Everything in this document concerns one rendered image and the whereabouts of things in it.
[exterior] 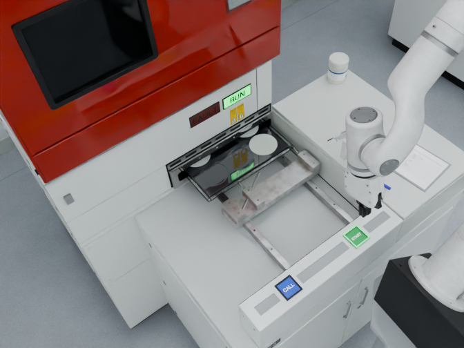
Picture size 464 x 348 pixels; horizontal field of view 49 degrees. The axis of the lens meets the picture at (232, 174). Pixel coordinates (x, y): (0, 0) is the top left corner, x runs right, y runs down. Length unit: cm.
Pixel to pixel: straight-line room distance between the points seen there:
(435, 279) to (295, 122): 72
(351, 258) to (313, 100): 64
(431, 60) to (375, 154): 23
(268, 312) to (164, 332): 111
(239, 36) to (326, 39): 227
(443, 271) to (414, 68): 54
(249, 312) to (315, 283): 20
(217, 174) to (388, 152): 75
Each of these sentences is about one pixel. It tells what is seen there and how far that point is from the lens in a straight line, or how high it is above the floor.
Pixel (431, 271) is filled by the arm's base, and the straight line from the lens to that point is 143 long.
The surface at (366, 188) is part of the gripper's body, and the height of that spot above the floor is 124.
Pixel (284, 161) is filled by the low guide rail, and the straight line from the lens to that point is 182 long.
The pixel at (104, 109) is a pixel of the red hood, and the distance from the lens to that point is 134.
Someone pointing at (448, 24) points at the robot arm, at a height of 161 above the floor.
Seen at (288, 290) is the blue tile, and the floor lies 96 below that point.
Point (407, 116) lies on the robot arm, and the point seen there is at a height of 147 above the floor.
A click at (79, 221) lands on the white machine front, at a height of 95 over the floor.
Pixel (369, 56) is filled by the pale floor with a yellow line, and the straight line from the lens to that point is 361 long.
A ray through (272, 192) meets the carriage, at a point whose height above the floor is 88.
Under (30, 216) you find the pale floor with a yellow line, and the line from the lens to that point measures 299.
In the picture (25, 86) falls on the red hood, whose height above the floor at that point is 153.
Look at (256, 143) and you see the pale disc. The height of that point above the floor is 90.
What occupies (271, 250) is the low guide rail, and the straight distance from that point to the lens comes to 162.
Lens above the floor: 227
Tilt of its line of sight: 52 degrees down
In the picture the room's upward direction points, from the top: 6 degrees counter-clockwise
